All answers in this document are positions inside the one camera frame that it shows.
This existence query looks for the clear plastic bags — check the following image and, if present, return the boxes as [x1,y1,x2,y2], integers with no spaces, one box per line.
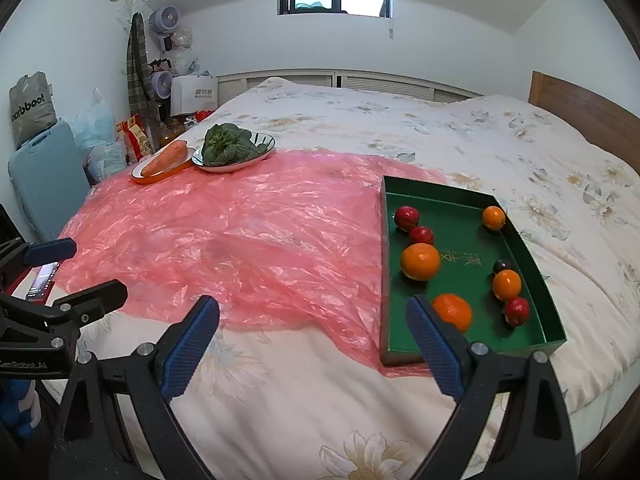
[70,88,127,183]

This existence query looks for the striped white plate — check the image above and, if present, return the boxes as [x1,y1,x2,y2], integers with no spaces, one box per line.
[191,130,276,174]

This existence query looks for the green tray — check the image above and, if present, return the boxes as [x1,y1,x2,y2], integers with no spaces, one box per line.
[380,176,566,366]

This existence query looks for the small orange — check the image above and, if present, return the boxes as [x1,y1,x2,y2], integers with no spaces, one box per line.
[482,206,506,231]
[491,269,522,301]

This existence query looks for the green leafy vegetable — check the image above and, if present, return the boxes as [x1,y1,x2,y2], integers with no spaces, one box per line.
[202,122,269,167]

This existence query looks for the grey shopping bag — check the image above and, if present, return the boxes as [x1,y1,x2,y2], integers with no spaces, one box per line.
[9,72,58,148]

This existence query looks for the left blue white gloved hand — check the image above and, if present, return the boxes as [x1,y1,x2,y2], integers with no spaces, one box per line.
[0,379,41,441]

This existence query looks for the lower purple fan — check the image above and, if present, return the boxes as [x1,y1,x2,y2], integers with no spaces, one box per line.
[151,70,172,100]

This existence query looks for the red yellow rice bag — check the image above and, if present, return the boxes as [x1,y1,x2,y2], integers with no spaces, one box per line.
[116,114,152,165]

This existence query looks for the plaid hanging garment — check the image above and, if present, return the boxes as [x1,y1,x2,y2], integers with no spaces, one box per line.
[126,12,160,152]

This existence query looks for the small red apple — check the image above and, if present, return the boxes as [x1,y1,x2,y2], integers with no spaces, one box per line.
[408,226,435,245]

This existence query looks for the red plastic bag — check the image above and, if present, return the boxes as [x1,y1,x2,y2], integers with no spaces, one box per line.
[194,110,215,122]

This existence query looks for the orange white plate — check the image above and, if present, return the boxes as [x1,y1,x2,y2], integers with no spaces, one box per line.
[129,146,196,187]

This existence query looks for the small purple fan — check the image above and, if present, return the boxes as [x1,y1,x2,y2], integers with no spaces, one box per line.
[149,6,180,35]

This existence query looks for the dark plum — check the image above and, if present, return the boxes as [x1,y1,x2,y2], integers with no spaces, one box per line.
[492,258,512,274]

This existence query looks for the pink plastic sheet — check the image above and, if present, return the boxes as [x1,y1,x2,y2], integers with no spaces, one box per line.
[56,150,445,369]

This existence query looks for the carrot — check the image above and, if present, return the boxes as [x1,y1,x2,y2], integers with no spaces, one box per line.
[140,141,189,178]

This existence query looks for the light blue suitcase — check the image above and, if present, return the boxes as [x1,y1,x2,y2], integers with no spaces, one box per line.
[8,119,90,242]

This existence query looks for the white cardboard box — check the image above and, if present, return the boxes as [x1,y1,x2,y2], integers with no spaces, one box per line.
[170,75,218,116]

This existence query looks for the wooden headboard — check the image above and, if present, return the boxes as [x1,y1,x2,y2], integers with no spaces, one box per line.
[528,70,640,171]

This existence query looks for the smartphone red case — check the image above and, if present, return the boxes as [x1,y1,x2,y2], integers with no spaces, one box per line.
[25,262,60,304]

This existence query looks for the large orange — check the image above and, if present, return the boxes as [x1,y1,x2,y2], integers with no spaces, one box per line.
[400,243,442,282]

